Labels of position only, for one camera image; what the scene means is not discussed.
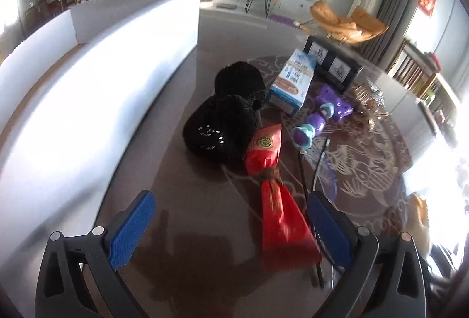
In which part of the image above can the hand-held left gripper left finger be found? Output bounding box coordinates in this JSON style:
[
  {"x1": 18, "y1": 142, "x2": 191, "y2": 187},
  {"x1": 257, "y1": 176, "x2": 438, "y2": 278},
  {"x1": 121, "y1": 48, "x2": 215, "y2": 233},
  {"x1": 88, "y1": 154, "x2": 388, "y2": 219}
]
[{"x1": 35, "y1": 190, "x2": 157, "y2": 318}]

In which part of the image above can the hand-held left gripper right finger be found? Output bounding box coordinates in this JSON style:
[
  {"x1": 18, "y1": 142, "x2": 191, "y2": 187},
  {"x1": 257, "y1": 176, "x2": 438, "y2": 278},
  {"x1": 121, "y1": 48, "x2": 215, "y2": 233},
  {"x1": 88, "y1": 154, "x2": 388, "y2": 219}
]
[{"x1": 307, "y1": 191, "x2": 427, "y2": 318}]

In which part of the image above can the red foil packet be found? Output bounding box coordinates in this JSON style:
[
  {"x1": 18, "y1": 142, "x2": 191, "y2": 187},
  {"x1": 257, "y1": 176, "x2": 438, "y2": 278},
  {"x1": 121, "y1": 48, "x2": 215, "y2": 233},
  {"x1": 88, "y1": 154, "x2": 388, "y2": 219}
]
[{"x1": 244, "y1": 123, "x2": 323, "y2": 265}]

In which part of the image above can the purple plastic toy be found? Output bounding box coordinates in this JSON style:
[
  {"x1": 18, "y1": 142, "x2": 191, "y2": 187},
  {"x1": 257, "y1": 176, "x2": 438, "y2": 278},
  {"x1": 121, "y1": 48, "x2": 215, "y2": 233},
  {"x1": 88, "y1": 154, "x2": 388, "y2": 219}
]
[{"x1": 293, "y1": 82, "x2": 355, "y2": 154}]

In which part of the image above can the black fuzzy hat bundle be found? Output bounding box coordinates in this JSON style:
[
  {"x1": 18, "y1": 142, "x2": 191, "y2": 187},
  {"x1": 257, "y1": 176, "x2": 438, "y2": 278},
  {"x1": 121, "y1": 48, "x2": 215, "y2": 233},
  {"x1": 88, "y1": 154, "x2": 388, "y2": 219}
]
[{"x1": 182, "y1": 61, "x2": 265, "y2": 162}]

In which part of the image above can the brown patterned desktop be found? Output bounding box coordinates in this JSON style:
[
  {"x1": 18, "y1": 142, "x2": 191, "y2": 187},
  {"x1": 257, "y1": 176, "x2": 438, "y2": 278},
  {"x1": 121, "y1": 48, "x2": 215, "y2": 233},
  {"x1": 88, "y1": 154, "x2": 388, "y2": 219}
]
[{"x1": 91, "y1": 12, "x2": 455, "y2": 318}]

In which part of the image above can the blue and white carton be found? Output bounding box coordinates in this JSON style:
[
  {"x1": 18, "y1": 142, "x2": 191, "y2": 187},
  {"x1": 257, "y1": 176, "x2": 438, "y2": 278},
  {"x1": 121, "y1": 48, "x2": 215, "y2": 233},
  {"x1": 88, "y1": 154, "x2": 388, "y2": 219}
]
[{"x1": 264, "y1": 49, "x2": 317, "y2": 117}]

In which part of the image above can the black box with calligraphy prints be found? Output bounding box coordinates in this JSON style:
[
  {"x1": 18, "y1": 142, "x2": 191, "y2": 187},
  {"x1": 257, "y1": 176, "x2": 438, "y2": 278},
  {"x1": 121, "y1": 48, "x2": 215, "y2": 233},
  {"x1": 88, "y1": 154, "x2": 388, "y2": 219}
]
[{"x1": 303, "y1": 35, "x2": 364, "y2": 93}]

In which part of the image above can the wooden bookshelf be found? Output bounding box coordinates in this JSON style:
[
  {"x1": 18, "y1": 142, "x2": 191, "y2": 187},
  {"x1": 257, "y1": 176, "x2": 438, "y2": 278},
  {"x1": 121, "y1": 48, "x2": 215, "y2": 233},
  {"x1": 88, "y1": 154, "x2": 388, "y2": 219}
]
[{"x1": 418, "y1": 73, "x2": 462, "y2": 128}]

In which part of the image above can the wooden slatted chair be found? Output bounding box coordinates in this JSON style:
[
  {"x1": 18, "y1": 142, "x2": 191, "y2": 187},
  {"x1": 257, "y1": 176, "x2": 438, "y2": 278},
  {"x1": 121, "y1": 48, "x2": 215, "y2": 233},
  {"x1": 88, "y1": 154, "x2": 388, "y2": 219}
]
[{"x1": 386, "y1": 38, "x2": 440, "y2": 92}]

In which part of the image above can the orange lounge chair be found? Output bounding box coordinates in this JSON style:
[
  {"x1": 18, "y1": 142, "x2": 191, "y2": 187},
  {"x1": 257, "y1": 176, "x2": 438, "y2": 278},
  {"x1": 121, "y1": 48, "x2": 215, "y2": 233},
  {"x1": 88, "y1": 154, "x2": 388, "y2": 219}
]
[{"x1": 310, "y1": 0, "x2": 389, "y2": 45}]

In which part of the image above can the purple floor mat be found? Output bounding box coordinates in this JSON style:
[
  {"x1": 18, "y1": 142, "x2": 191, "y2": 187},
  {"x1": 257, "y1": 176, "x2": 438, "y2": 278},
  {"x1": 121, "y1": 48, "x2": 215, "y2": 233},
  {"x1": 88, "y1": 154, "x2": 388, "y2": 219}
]
[{"x1": 269, "y1": 13, "x2": 294, "y2": 28}]

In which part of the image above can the thin black cable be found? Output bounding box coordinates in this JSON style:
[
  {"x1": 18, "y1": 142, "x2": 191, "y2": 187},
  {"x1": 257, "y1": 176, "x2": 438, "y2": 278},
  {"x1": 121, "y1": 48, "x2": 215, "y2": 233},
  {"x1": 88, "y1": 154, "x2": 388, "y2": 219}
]
[{"x1": 298, "y1": 138, "x2": 336, "y2": 289}]

